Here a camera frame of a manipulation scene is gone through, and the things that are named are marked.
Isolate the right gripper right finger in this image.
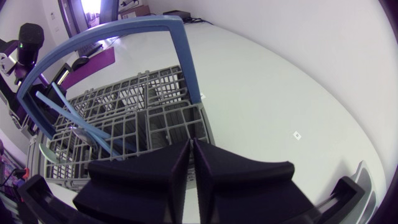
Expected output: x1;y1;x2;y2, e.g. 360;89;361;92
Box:
192;138;315;224

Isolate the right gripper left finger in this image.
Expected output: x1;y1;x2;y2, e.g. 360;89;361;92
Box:
73;139;191;224

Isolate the steel spoon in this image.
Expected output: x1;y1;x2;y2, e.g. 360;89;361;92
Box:
68;125;99;149

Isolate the pale plastic spoon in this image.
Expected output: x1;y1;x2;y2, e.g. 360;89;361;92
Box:
38;142;62;165

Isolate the dark mat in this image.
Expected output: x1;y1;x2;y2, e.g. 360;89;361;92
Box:
60;46;116;91

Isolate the brown cardboard box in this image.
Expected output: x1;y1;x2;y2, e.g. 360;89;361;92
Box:
118;4;152;21

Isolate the black power brick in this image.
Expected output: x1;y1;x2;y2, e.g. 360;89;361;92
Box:
162;9;192;22

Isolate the black cable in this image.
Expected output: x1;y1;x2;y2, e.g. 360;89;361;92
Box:
183;17;214;26

